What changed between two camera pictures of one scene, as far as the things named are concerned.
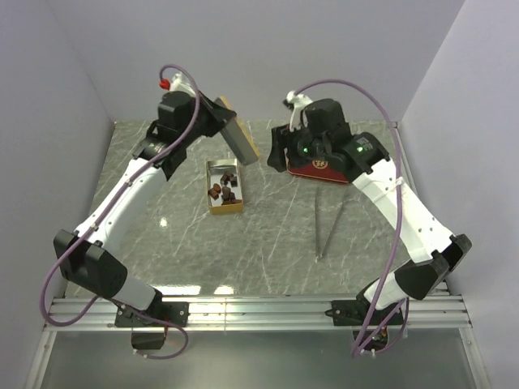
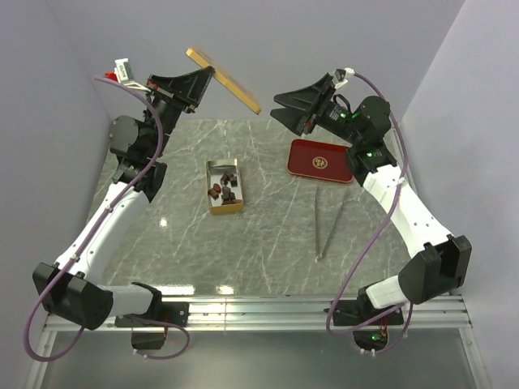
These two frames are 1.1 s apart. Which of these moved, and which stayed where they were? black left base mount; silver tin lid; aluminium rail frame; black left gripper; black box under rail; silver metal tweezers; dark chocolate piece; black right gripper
Moved: silver tin lid; black right gripper; black left gripper
Stayed: black left base mount; silver metal tweezers; aluminium rail frame; black box under rail; dark chocolate piece
